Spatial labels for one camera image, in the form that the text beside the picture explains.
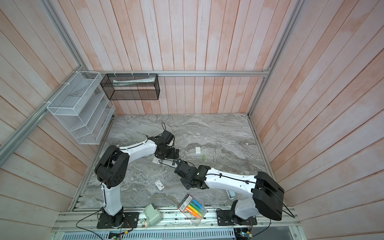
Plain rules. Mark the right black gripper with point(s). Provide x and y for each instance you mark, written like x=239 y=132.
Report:
x=186 y=184

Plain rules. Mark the small white card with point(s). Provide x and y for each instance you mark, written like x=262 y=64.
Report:
x=159 y=185

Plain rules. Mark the pale green square device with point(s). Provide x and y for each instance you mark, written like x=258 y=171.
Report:
x=152 y=216

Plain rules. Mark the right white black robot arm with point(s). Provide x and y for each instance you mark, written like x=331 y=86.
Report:
x=264 y=195

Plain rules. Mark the clear box of markers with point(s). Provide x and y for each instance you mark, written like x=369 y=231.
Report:
x=192 y=210

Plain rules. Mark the black wire mesh basket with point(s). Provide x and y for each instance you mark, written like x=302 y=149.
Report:
x=126 y=87

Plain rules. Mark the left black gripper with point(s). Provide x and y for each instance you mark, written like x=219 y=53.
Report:
x=172 y=155

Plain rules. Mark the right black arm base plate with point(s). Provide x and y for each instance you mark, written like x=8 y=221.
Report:
x=228 y=218

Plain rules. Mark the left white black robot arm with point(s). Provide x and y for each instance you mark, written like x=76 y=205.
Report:
x=112 y=167

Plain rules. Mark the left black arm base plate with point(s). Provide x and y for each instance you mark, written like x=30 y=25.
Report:
x=126 y=222

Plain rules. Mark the white wire mesh shelf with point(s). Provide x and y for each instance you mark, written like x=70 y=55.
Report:
x=83 y=110

